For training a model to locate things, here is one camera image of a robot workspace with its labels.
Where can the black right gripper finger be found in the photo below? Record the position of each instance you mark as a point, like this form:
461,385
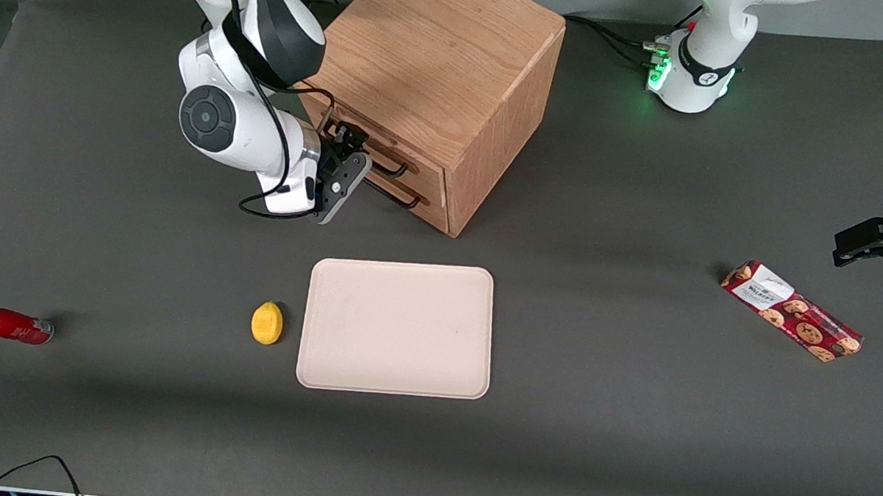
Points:
355,138
332,147

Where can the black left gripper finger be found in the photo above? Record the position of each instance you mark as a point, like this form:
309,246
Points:
868,231
854,255

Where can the wooden drawer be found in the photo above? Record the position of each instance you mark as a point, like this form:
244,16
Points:
426,174
430,213

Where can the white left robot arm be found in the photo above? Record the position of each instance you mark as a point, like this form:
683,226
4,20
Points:
701,78

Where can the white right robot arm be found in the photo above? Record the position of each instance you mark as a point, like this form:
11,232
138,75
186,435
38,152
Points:
249,140

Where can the wooden drawer cabinet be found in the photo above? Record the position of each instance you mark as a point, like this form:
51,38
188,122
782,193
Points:
428,52

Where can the red tartan cookie box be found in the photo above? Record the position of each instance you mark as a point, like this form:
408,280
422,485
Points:
795,314

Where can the white rectangular tray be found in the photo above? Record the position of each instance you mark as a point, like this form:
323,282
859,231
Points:
397,329

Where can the yellow lemon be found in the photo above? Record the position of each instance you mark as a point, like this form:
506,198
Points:
266,323

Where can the red soda bottle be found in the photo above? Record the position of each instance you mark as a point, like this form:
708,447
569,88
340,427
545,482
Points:
5,324

